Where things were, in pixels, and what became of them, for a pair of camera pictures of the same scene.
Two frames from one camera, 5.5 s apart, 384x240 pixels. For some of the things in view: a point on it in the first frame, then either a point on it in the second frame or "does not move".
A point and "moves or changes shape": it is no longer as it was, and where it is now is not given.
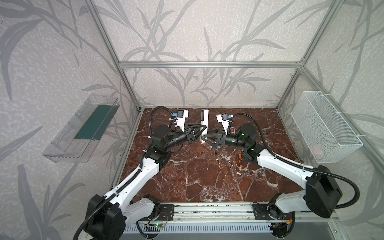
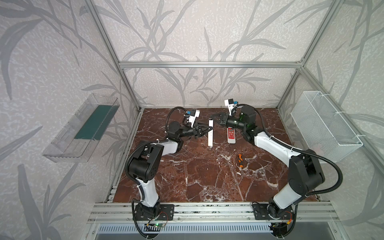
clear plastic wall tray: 76,140 does not move
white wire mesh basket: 325,134 does not move
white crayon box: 204,120 moves or changes shape
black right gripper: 217,138 -> 225,120
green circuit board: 157,224 does not move
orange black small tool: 239,160 does not move
